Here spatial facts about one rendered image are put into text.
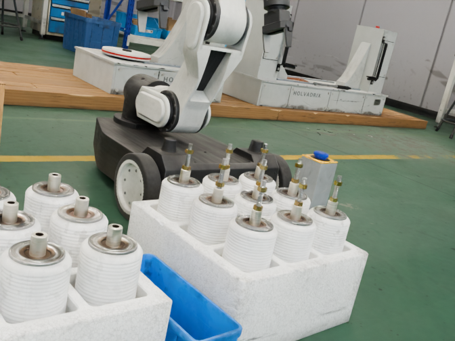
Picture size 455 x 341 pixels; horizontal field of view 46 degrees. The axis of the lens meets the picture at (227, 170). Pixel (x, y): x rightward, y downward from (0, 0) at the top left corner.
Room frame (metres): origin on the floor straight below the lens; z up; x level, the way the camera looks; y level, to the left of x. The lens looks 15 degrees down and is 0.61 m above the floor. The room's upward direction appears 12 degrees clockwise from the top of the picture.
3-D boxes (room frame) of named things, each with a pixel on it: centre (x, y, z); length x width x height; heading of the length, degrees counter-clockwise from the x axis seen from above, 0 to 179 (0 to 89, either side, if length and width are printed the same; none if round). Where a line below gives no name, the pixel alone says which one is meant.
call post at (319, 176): (1.39, -0.23, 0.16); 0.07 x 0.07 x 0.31; 44
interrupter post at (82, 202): (0.84, 0.23, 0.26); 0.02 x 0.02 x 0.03
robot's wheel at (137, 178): (1.48, 0.25, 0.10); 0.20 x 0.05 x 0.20; 41
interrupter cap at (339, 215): (1.13, -0.24, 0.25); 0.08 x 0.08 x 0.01
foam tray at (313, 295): (1.14, -0.08, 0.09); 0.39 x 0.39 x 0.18; 44
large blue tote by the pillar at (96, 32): (5.61, 1.67, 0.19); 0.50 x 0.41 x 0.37; 46
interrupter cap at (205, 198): (1.05, 0.01, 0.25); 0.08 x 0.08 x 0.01
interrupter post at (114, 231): (0.76, 0.15, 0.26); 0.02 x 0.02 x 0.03
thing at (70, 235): (0.84, 0.23, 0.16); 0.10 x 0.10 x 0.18
